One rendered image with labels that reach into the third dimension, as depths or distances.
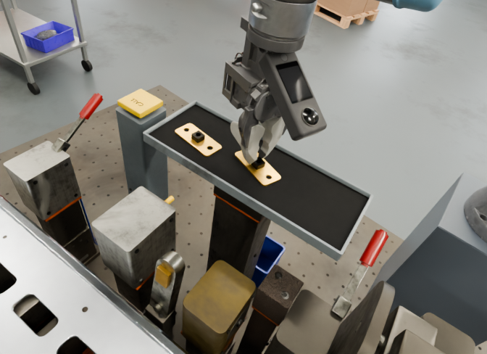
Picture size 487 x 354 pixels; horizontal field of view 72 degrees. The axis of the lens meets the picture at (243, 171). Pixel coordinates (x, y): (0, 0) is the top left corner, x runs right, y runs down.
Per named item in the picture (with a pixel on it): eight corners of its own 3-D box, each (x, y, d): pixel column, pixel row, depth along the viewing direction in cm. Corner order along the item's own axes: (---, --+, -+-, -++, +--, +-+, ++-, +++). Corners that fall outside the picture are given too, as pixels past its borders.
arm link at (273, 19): (331, 1, 38) (276, 7, 34) (319, 40, 41) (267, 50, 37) (288, -22, 42) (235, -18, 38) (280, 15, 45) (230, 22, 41)
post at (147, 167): (132, 238, 95) (111, 109, 64) (152, 221, 100) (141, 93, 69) (152, 253, 92) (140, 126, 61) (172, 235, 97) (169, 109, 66)
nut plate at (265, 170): (233, 154, 57) (234, 149, 56) (251, 147, 59) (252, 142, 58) (263, 187, 52) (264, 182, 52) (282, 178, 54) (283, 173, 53)
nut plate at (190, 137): (173, 131, 59) (173, 126, 58) (190, 123, 61) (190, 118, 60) (206, 157, 55) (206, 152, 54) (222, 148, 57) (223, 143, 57)
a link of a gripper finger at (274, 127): (256, 136, 60) (264, 93, 53) (277, 157, 57) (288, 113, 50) (242, 142, 58) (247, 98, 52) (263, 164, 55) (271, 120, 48)
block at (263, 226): (201, 291, 87) (215, 168, 55) (219, 268, 92) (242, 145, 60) (232, 314, 84) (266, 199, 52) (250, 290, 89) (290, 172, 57)
